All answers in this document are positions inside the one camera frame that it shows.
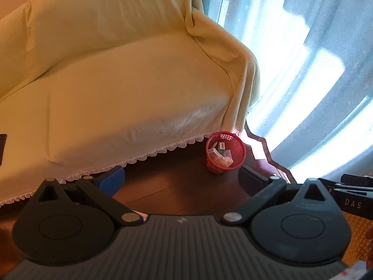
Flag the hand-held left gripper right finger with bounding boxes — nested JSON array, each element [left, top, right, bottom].
[[219, 165, 331, 226]]

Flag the white tissue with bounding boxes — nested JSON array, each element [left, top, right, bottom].
[[214, 155, 233, 168]]

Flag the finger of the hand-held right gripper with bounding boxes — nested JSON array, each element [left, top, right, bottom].
[[341, 174, 373, 186], [318, 177, 373, 195]]

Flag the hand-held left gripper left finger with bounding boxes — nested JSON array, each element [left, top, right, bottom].
[[36, 165, 144, 226]]

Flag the black phone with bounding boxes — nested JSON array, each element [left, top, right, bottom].
[[0, 133, 7, 165]]

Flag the orange quilted cushion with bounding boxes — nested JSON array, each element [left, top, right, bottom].
[[342, 211, 373, 267]]

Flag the dark wooden scalloped table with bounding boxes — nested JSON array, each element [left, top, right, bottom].
[[243, 121, 300, 185]]

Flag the red plastic mesh basket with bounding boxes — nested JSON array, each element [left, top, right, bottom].
[[205, 131, 247, 175]]

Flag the yellow covered sofa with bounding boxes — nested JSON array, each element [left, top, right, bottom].
[[0, 0, 261, 207]]

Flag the light blue star curtain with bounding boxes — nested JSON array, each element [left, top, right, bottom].
[[200, 0, 373, 181]]

